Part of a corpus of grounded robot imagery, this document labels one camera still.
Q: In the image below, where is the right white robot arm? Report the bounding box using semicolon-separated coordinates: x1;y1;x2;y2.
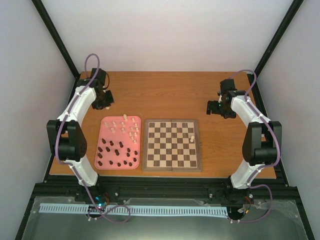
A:
206;78;282;204

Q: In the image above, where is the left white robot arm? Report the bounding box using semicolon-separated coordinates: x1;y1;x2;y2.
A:
46;68;114;202

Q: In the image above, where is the tall white chess piece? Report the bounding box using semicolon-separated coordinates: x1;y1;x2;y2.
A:
123;114;128;122

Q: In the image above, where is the wooden chess board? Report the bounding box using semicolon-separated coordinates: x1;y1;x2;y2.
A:
142;119;202;172

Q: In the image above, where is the pink plastic tray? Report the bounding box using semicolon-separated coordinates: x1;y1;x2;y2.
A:
94;115;142;170

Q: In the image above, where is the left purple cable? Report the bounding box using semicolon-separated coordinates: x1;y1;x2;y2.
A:
54;53;131;223

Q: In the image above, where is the black aluminium frame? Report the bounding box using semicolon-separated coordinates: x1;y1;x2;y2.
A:
15;0;315;240

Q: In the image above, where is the light blue cable duct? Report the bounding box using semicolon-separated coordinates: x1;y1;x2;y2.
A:
38;203;228;218

